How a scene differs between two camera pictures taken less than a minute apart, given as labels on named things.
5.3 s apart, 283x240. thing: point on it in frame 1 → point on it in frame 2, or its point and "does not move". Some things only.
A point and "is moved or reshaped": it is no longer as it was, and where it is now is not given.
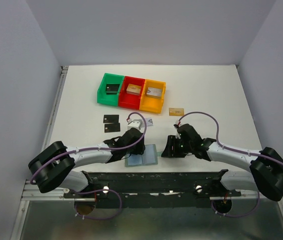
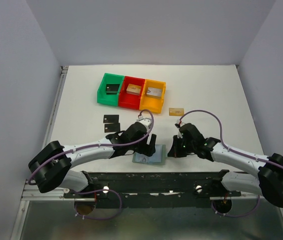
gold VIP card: (176, 111) does not move
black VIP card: (112, 127) does not move
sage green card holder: (149, 157) is moved or reshaped
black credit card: (111, 118) does not move
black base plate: (155, 189) does not move
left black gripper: (136, 144) → (146, 144)
